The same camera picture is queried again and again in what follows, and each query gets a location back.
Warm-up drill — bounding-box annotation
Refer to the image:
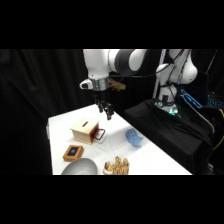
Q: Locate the black draped robot stand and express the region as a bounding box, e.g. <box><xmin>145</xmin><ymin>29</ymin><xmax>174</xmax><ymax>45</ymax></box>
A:
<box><xmin>123</xmin><ymin>98</ymin><xmax>215</xmax><ymax>176</ymax></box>

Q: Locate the small green light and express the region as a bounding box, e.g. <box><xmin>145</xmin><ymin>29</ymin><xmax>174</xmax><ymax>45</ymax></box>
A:
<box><xmin>167</xmin><ymin>106</ymin><xmax>180</xmax><ymax>117</ymax></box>

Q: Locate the blue-lit screen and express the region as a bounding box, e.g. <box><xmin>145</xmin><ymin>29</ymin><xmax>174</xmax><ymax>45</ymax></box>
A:
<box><xmin>180</xmin><ymin>88</ymin><xmax>224</xmax><ymax>110</ymax></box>

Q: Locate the tan wrist bracket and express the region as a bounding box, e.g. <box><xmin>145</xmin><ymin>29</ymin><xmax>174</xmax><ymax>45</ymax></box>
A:
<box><xmin>108</xmin><ymin>79</ymin><xmax>127</xmax><ymax>92</ymax></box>

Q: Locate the grey bowl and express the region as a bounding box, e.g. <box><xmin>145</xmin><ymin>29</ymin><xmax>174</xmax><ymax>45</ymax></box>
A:
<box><xmin>60</xmin><ymin>157</ymin><xmax>99</xmax><ymax>176</ymax></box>

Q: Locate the red-fronted wooden drawer black handle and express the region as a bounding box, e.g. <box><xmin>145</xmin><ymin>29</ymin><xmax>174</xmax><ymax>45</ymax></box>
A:
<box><xmin>89</xmin><ymin>121</ymin><xmax>107</xmax><ymax>144</ymax></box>

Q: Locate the black curtain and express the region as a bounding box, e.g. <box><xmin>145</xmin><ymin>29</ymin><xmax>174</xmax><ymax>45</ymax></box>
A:
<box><xmin>0</xmin><ymin>49</ymin><xmax>224</xmax><ymax>176</ymax></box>

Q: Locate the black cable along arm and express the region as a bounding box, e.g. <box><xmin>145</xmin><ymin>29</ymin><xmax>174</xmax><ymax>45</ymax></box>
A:
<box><xmin>109</xmin><ymin>49</ymin><xmax>186</xmax><ymax>80</ymax></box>

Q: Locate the yellow cable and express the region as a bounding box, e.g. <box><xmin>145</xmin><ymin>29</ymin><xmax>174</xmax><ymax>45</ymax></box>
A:
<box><xmin>211</xmin><ymin>109</ymin><xmax>224</xmax><ymax>152</ymax></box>

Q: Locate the small wooden block blue square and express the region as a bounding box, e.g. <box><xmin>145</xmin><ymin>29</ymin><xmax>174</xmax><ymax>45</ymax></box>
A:
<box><xmin>62</xmin><ymin>144</ymin><xmax>85</xmax><ymax>163</ymax></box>

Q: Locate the light wooden box housing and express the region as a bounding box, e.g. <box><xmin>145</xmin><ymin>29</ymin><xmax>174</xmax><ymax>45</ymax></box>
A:
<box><xmin>69</xmin><ymin>116</ymin><xmax>100</xmax><ymax>146</ymax></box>

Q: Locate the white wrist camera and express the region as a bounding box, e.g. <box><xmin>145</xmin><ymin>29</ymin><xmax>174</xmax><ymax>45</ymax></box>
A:
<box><xmin>79</xmin><ymin>78</ymin><xmax>94</xmax><ymax>91</ymax></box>

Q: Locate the white strap on stand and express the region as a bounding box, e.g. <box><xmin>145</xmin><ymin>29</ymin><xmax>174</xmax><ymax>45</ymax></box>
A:
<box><xmin>181</xmin><ymin>94</ymin><xmax>215</xmax><ymax>136</ymax></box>

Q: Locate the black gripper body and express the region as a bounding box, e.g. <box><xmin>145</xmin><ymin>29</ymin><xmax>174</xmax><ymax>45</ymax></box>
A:
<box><xmin>94</xmin><ymin>89</ymin><xmax>110</xmax><ymax>106</ymax></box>

